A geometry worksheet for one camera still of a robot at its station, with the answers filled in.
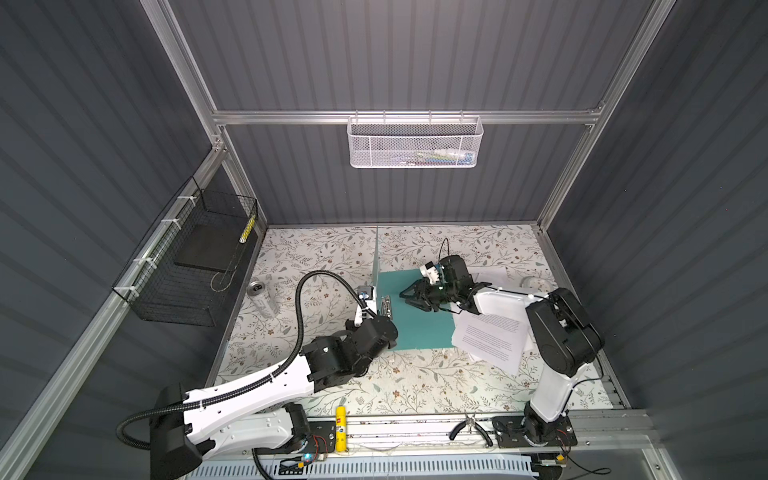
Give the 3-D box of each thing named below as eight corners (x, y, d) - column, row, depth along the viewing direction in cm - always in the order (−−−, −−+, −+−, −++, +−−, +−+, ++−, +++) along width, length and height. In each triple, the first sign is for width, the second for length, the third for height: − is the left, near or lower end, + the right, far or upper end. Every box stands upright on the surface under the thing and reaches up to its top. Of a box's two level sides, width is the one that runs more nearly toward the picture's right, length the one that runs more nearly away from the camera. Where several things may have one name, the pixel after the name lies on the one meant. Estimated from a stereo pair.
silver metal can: (259, 320, 96) (243, 298, 86) (265, 303, 100) (249, 280, 90) (279, 320, 96) (264, 298, 86) (283, 303, 100) (270, 280, 90)
